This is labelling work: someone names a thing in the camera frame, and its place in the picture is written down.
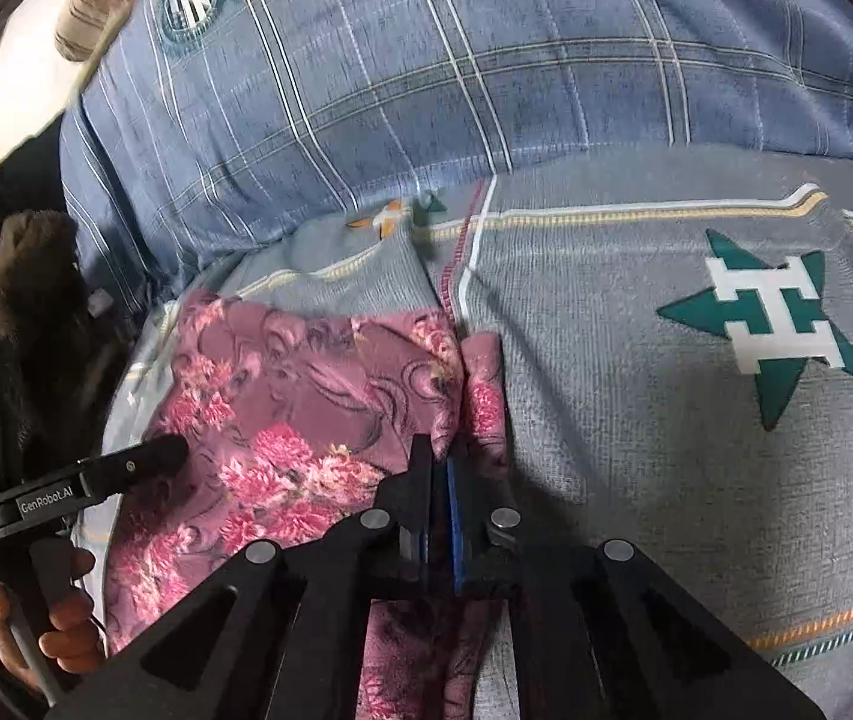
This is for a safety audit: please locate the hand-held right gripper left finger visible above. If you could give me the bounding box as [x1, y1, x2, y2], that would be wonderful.
[81, 433, 436, 720]

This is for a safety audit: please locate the dark brown fuzzy cloth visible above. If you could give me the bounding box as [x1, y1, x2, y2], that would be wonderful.
[0, 208, 136, 470]

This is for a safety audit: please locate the blue plaid pillow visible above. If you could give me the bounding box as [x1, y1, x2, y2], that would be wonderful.
[58, 0, 853, 302]

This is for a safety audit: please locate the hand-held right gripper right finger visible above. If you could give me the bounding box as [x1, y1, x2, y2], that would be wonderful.
[444, 441, 830, 720]

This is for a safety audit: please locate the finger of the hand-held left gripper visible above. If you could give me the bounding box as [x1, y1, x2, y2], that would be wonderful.
[79, 435, 190, 497]

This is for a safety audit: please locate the grey star print bedsheet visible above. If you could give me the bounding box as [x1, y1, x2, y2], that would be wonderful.
[70, 141, 853, 720]

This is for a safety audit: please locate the black cloth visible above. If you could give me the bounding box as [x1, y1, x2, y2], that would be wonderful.
[0, 156, 68, 220]

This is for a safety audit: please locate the pink floral garment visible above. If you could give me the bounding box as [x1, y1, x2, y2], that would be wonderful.
[103, 289, 519, 720]

